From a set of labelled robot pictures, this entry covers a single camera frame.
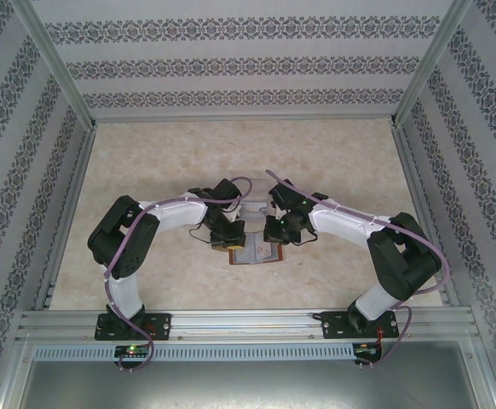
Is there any brown leather card holder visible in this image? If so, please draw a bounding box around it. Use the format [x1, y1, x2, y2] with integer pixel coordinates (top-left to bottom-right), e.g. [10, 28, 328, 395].
[228, 232, 284, 266]

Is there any aluminium table side rail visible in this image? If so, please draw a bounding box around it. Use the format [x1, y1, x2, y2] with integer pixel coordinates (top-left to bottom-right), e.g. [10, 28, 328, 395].
[390, 123, 461, 308]
[32, 125, 100, 312]

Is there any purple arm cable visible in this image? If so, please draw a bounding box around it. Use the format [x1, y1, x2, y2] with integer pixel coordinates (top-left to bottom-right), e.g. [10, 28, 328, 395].
[102, 175, 256, 375]
[264, 169, 452, 368]

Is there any white card red print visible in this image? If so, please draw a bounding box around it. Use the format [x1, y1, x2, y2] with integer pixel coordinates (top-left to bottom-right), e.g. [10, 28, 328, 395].
[254, 238, 281, 261]

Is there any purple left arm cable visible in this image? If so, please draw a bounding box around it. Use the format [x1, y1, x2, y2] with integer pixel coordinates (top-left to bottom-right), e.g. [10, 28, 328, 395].
[102, 175, 256, 375]

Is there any thin black right camera cable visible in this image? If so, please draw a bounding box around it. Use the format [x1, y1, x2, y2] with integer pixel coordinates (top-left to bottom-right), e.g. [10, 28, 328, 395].
[292, 229, 318, 246]

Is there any controller board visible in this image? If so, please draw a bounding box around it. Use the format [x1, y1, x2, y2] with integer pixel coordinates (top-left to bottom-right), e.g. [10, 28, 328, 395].
[114, 344, 152, 358]
[354, 342, 384, 357]

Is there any grey sheet metal panel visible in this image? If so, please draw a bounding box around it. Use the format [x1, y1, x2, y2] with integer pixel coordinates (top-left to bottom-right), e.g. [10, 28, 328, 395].
[17, 360, 496, 409]

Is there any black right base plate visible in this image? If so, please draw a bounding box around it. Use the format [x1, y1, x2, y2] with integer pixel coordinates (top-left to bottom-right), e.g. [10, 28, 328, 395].
[320, 310, 399, 341]

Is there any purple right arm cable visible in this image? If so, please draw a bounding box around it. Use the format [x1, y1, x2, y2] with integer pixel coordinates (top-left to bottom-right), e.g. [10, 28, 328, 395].
[264, 169, 452, 368]

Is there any white slotted cable duct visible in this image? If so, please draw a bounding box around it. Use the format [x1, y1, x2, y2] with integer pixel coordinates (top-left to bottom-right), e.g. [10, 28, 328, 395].
[32, 343, 355, 361]

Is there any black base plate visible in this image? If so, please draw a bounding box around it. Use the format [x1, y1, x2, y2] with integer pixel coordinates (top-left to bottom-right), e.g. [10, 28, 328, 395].
[95, 313, 173, 342]
[320, 310, 399, 341]

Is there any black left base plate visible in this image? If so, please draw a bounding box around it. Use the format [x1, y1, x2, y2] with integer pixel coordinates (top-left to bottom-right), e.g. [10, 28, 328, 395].
[95, 313, 173, 342]

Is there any thin black camera cable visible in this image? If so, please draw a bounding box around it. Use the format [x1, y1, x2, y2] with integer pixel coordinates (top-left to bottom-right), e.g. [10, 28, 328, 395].
[187, 225, 211, 245]
[292, 229, 318, 246]

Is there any aluminium mounting rail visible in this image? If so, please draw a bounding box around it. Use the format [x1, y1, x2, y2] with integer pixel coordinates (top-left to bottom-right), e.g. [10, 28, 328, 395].
[15, 309, 482, 342]

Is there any right controller board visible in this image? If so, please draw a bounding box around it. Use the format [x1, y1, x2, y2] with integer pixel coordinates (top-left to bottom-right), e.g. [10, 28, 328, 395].
[354, 342, 384, 357]

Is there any thin black left camera cable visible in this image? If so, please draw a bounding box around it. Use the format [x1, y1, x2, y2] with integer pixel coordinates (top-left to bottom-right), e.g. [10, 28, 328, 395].
[187, 225, 211, 245]

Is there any aluminium upright frame post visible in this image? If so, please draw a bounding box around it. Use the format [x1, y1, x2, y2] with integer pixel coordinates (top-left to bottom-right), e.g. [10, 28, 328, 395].
[9, 0, 99, 131]
[388, 0, 475, 129]

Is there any left controller board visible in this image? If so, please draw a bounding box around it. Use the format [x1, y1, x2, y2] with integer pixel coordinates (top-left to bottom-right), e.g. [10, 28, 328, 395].
[114, 344, 152, 358]

